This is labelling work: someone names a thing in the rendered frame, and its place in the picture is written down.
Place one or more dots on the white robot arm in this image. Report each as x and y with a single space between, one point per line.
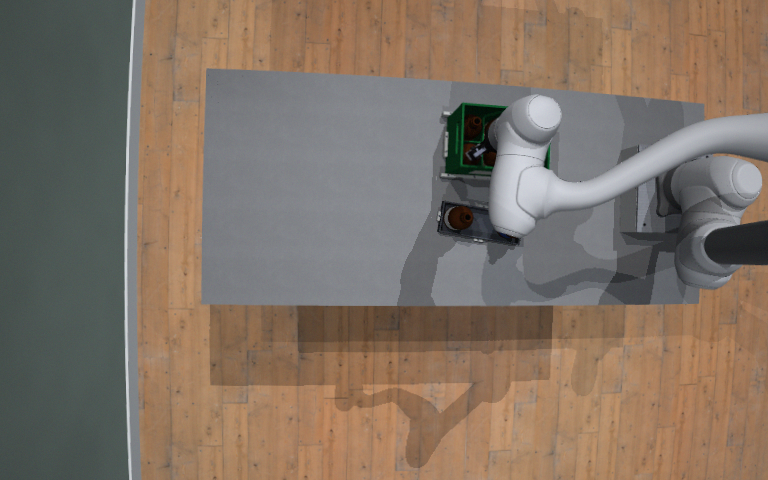
705 190

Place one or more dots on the green bottle crate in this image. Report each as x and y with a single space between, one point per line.
455 122

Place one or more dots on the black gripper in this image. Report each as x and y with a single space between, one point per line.
484 147

